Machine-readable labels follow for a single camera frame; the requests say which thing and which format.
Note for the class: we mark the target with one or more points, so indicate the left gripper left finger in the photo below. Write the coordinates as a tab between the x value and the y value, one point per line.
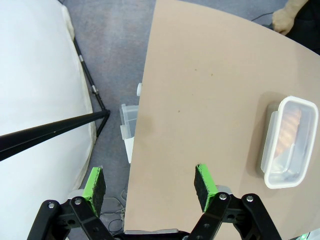
96	190

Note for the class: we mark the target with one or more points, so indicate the person in black t-shirt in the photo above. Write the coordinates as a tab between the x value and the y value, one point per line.
307	27

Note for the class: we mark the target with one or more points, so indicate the white table corner knob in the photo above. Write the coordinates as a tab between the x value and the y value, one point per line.
139	89

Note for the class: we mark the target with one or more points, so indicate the black backdrop stand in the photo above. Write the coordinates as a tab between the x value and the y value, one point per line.
50	128

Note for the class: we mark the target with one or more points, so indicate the clear plastic storage bin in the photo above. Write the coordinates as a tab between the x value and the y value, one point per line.
130	117
129	150

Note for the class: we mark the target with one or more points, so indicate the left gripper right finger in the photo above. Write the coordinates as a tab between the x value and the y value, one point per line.
203	187

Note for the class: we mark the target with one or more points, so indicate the person's right forearm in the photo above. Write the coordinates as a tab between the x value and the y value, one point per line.
298	4

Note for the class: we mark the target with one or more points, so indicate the golden croissant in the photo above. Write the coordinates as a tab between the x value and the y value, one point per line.
287	130

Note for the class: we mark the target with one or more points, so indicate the person's right hand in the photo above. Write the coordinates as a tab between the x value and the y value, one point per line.
283	20

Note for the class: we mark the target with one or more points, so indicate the clear plastic container lid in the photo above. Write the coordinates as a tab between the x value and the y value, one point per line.
268	140

